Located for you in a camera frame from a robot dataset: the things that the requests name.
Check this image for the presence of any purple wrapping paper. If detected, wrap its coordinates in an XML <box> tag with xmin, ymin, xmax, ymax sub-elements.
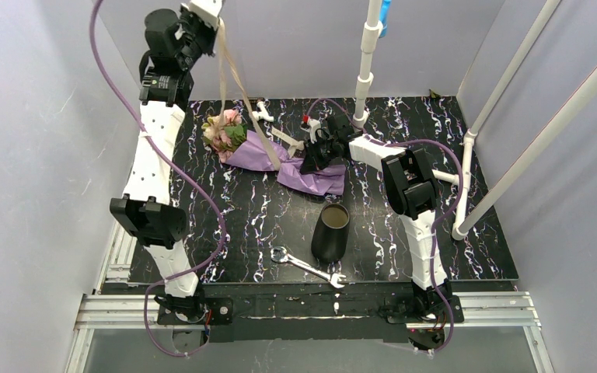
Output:
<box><xmin>219</xmin><ymin>131</ymin><xmax>347</xmax><ymax>196</ymax></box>

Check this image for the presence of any cream ribbon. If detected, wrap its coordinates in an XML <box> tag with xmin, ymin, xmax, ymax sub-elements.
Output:
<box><xmin>215</xmin><ymin>18</ymin><xmax>307</xmax><ymax>172</ymax></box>

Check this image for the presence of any pink flower bunch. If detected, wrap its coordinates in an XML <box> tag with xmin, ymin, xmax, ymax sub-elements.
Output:
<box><xmin>201</xmin><ymin>109</ymin><xmax>248</xmax><ymax>163</ymax></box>

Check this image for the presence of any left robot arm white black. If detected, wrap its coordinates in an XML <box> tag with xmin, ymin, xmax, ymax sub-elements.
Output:
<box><xmin>110</xmin><ymin>1</ymin><xmax>223</xmax><ymax>298</ymax></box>

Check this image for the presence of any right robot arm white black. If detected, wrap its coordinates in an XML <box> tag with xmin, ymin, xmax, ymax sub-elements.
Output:
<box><xmin>299</xmin><ymin>114</ymin><xmax>447</xmax><ymax>291</ymax></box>

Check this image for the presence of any black vase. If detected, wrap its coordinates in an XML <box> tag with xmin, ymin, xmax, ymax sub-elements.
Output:
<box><xmin>311</xmin><ymin>204</ymin><xmax>350</xmax><ymax>263</ymax></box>

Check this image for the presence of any small spring connector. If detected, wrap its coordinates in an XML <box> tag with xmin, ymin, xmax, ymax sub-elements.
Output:
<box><xmin>252</xmin><ymin>100</ymin><xmax>274</xmax><ymax>123</ymax></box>

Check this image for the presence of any silver wrench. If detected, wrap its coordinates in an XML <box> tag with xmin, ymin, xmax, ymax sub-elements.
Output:
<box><xmin>271</xmin><ymin>246</ymin><xmax>346</xmax><ymax>289</ymax></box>

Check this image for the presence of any blue clip on pipe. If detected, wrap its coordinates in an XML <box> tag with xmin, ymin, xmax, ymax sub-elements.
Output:
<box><xmin>379</xmin><ymin>0</ymin><xmax>392</xmax><ymax>38</ymax></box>

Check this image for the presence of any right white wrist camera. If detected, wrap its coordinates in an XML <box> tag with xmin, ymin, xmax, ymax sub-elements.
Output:
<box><xmin>300</xmin><ymin>115</ymin><xmax>321</xmax><ymax>144</ymax></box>

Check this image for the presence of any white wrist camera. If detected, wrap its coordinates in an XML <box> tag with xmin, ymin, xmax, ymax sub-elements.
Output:
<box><xmin>300</xmin><ymin>115</ymin><xmax>321</xmax><ymax>144</ymax></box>
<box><xmin>187</xmin><ymin>0</ymin><xmax>224</xmax><ymax>30</ymax></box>

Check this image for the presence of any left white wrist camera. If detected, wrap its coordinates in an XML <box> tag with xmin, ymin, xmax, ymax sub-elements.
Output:
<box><xmin>187</xmin><ymin>0</ymin><xmax>224</xmax><ymax>30</ymax></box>

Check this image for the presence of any white pvc pipe frame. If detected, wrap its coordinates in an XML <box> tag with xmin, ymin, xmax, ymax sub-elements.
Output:
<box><xmin>352</xmin><ymin>0</ymin><xmax>597</xmax><ymax>242</ymax></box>

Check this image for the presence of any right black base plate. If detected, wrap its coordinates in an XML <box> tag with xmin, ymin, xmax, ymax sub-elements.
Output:
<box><xmin>378</xmin><ymin>295</ymin><xmax>450</xmax><ymax>325</ymax></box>

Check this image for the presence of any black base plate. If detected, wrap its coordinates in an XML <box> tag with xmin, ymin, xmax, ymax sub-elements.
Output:
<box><xmin>155</xmin><ymin>297</ymin><xmax>234</xmax><ymax>326</ymax></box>
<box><xmin>378</xmin><ymin>295</ymin><xmax>450</xmax><ymax>325</ymax></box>

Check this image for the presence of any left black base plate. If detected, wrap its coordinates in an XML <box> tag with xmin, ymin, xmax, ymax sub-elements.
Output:
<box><xmin>155</xmin><ymin>297</ymin><xmax>234</xmax><ymax>326</ymax></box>

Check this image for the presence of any aluminium rail frame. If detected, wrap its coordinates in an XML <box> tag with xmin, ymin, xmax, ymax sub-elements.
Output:
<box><xmin>64</xmin><ymin>103</ymin><xmax>554</xmax><ymax>373</ymax></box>

